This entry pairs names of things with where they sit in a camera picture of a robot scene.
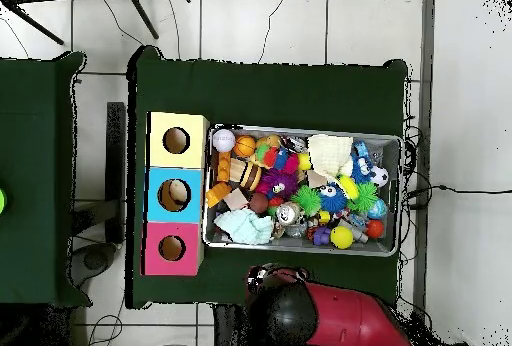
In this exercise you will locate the wooden three-hole box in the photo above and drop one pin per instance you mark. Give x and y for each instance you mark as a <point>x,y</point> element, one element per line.
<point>160,154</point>

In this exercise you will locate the wooden toy burger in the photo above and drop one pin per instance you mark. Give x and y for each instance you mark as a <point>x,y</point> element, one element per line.
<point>250,174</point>

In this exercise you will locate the grey round floor base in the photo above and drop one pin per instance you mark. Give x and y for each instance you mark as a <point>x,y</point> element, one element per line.
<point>96,260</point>

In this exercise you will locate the mint waffle cloth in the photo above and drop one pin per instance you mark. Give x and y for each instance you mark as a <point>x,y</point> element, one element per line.
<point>244,226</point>

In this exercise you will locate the bright green ball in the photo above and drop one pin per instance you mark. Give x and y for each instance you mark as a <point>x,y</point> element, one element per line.
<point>2,202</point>

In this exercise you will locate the dark green tablecloth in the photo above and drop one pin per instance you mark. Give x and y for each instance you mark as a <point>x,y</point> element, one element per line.
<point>260,94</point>
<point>32,142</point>

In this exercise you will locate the black floor stand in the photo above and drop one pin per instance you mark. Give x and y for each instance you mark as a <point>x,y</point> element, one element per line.
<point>116,162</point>

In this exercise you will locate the black folding stand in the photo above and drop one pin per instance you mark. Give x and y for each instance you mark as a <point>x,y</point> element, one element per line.
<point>142,14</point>

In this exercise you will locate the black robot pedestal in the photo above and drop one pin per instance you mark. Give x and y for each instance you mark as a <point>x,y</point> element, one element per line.
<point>228,330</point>

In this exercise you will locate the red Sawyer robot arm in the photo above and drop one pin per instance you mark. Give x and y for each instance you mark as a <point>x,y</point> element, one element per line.
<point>352,318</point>

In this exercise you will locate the red-orange ball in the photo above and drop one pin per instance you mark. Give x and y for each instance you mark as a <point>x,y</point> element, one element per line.
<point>374,228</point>

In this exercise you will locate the grey floor strip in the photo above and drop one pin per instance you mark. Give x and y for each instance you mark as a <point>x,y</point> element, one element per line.
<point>426,42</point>

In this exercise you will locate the orange basketball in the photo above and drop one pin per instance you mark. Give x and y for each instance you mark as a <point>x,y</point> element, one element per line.
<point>244,146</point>

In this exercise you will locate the white baseball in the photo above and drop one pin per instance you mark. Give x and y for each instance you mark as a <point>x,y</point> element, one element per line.
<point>224,140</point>

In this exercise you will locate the yellow ball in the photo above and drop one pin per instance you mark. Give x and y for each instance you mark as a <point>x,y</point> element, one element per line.
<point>341,237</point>

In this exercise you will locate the shallow clear mesh bin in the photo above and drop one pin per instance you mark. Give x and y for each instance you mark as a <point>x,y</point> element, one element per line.
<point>280,246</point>

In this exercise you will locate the black-and-white soccer ball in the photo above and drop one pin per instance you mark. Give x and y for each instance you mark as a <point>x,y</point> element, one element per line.
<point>379,176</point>

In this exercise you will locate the brown toy football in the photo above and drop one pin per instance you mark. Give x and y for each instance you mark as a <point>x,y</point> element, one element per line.
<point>259,202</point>

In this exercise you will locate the cream waffle cloth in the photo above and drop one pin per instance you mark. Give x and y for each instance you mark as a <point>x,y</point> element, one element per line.
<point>330,154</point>

